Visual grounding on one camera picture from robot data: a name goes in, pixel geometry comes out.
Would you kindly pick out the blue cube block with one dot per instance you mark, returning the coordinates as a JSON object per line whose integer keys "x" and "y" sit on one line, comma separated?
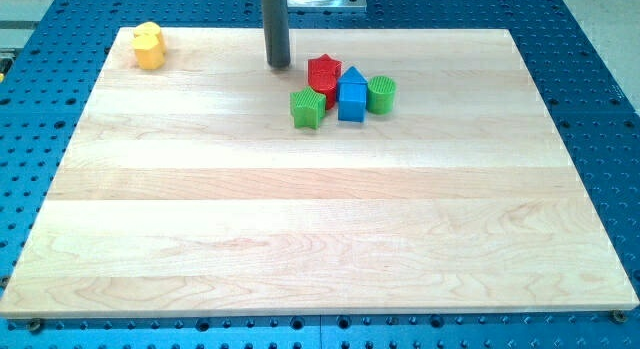
{"x": 352, "y": 102}

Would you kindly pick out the green star block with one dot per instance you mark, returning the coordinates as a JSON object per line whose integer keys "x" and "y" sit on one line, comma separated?
{"x": 307, "y": 107}

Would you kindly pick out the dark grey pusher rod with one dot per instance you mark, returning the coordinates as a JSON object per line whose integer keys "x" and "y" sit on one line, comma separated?
{"x": 276, "y": 33}

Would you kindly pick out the yellow hexagon block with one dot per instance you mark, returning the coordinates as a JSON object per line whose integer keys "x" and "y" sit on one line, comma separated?
{"x": 148, "y": 52}

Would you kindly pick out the yellow heart block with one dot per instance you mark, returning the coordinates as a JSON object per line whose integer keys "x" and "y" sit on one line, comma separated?
{"x": 152, "y": 29}

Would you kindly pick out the green cylinder block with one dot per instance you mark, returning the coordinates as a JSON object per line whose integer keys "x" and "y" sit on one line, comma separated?
{"x": 381, "y": 92}

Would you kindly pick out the right board mounting screw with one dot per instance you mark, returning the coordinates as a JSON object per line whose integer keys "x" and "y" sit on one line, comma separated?
{"x": 618, "y": 317}

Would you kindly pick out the left board mounting screw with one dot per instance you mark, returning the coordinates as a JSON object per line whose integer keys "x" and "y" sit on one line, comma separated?
{"x": 34, "y": 325}

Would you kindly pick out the board mounting screw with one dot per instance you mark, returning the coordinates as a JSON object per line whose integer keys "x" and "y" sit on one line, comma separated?
{"x": 34, "y": 325}
{"x": 618, "y": 317}

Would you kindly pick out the light wooden board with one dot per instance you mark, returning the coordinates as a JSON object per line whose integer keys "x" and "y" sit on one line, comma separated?
{"x": 187, "y": 191}

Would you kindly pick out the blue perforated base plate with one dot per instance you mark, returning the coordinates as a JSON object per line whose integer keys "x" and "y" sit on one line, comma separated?
{"x": 50, "y": 81}

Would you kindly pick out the red star block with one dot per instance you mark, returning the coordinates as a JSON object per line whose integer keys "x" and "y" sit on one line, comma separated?
{"x": 322, "y": 75}

